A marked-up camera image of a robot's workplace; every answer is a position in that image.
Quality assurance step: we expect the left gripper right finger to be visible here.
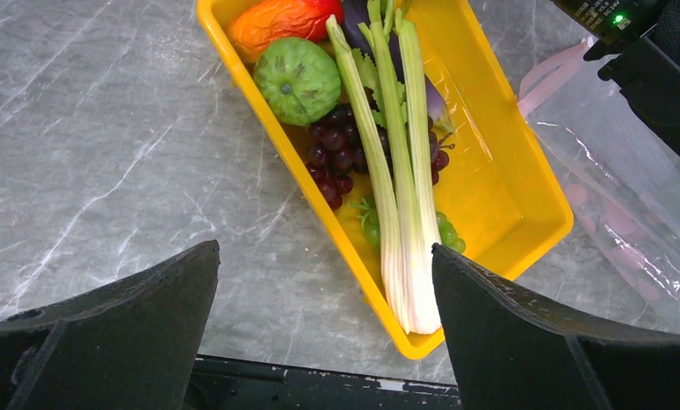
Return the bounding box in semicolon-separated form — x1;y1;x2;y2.
432;244;680;409

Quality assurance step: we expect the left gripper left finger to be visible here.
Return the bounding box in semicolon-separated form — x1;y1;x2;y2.
0;240;220;409

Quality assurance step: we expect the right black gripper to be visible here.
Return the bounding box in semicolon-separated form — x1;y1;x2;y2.
554;0;680;156

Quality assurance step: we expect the clear zip top bag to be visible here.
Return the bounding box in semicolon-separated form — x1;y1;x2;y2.
518;37;680;333

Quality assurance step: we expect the celery stalk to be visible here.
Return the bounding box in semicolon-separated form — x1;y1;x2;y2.
325;1;441;334

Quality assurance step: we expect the green grape bunch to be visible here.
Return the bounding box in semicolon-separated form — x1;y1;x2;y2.
349;196;466;254

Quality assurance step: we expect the dark red grape bunch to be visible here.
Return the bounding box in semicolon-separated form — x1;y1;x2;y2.
305;103;455;211

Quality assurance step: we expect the purple eggplant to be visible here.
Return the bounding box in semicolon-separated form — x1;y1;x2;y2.
341;0;455;135

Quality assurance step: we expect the green custard apple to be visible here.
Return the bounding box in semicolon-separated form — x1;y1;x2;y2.
253;37;342;126

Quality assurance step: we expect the orange red fruit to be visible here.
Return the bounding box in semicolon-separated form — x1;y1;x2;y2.
226;0;344;63

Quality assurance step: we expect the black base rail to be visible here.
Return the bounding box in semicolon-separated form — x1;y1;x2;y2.
182;355;462;409

